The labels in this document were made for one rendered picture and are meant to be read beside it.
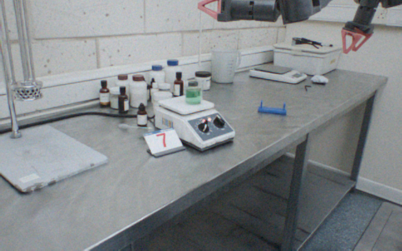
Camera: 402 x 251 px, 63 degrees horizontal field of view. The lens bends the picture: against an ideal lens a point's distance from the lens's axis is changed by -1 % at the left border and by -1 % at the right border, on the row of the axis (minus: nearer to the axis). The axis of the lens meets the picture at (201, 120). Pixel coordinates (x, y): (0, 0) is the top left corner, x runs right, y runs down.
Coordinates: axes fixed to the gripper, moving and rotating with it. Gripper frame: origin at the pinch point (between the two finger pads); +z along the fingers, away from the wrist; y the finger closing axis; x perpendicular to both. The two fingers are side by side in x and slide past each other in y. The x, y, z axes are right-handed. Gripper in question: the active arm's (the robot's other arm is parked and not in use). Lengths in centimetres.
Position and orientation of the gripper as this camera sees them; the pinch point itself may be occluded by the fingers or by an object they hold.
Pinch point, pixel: (201, 5)
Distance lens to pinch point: 89.7
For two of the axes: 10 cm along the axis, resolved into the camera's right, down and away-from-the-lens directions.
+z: -8.9, -1.9, 4.1
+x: -0.4, 9.4, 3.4
